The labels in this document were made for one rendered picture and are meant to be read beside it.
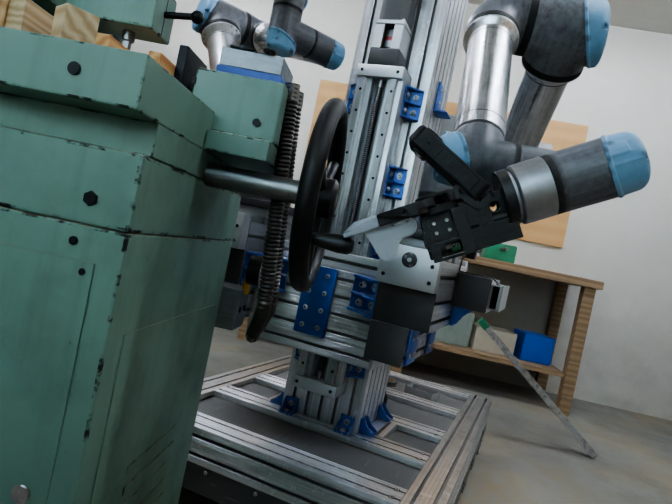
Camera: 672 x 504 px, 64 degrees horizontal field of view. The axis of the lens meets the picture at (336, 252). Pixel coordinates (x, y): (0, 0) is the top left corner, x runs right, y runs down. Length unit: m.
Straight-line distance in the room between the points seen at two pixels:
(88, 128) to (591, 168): 0.58
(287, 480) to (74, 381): 0.76
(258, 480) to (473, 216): 0.93
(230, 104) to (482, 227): 0.40
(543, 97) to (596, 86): 3.31
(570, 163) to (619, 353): 3.78
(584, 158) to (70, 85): 0.57
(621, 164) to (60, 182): 0.63
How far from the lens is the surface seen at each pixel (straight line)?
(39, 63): 0.67
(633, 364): 4.46
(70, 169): 0.67
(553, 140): 4.27
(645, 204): 4.44
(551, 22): 1.07
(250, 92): 0.82
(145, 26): 0.89
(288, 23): 1.41
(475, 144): 0.77
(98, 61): 0.64
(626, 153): 0.70
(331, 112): 0.72
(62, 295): 0.67
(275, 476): 1.36
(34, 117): 0.73
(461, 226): 0.65
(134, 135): 0.67
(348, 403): 1.59
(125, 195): 0.64
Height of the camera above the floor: 0.75
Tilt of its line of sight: 1 degrees down
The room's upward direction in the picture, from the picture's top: 12 degrees clockwise
